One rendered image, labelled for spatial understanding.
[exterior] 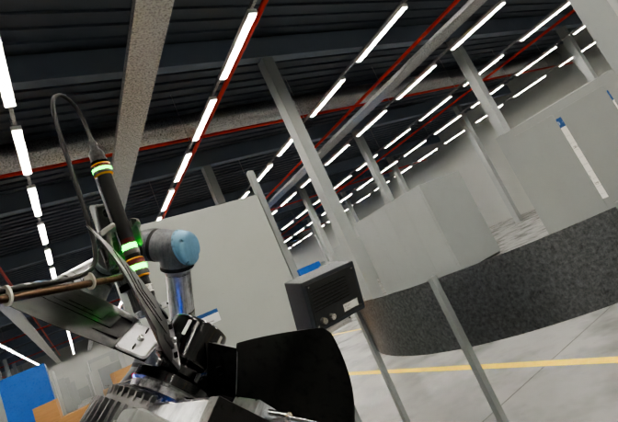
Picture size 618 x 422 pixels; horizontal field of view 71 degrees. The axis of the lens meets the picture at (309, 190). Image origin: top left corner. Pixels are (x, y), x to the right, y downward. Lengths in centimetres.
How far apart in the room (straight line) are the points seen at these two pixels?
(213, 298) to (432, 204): 819
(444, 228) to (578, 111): 487
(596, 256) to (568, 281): 17
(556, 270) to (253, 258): 191
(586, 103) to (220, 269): 516
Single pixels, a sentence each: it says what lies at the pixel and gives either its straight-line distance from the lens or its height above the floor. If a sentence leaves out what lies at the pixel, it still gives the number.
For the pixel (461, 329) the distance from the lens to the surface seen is 263.
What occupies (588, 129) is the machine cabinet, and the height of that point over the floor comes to 154.
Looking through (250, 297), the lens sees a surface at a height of 130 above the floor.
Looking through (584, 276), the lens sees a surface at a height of 71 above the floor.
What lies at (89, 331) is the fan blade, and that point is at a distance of 95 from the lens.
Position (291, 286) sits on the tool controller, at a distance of 160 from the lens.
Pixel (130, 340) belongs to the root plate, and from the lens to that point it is 96.
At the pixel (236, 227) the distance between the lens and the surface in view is 323.
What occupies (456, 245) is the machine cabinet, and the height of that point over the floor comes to 64.
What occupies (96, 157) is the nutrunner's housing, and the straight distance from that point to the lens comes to 113.
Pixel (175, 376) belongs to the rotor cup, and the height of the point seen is 116.
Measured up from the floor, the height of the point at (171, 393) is 114.
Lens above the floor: 121
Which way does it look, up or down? 11 degrees up
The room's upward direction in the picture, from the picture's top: 24 degrees counter-clockwise
